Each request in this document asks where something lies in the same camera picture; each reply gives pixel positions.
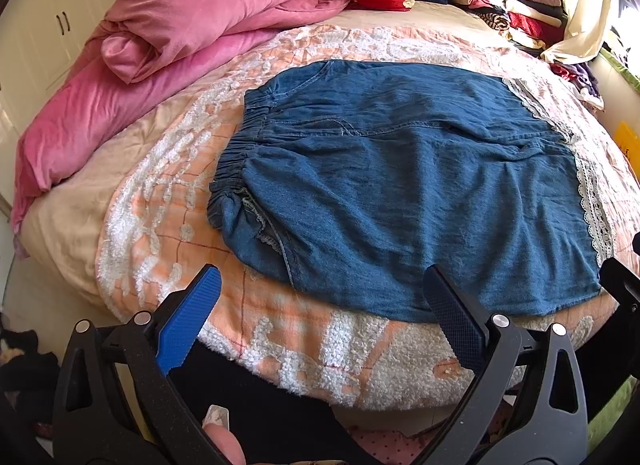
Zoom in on cream wardrobe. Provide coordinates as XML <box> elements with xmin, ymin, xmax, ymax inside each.
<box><xmin>0</xmin><ymin>0</ymin><xmax>114</xmax><ymax>204</ymax></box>

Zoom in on yellow box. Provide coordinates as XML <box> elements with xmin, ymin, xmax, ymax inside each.
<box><xmin>614</xmin><ymin>121</ymin><xmax>640</xmax><ymax>177</ymax></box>

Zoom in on pile of folded clothes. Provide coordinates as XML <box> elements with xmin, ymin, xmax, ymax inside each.
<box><xmin>448</xmin><ymin>0</ymin><xmax>567</xmax><ymax>58</ymax></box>

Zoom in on pink folded quilt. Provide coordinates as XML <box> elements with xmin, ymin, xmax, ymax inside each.
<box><xmin>11</xmin><ymin>0</ymin><xmax>348</xmax><ymax>233</ymax></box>

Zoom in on left hand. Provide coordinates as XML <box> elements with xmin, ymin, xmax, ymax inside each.
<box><xmin>202</xmin><ymin>405</ymin><xmax>246</xmax><ymax>465</ymax></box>

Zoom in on cream curtain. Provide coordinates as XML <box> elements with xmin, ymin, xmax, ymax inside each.
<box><xmin>541</xmin><ymin>0</ymin><xmax>612</xmax><ymax>65</ymax></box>

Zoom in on blue denim lace-trimmed pants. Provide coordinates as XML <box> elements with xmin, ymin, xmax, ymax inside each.
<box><xmin>207</xmin><ymin>60</ymin><xmax>600</xmax><ymax>323</ymax></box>

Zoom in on peach bear-pattern bedspread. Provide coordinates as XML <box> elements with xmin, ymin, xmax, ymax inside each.
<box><xmin>20</xmin><ymin>3</ymin><xmax>639</xmax><ymax>410</ymax></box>

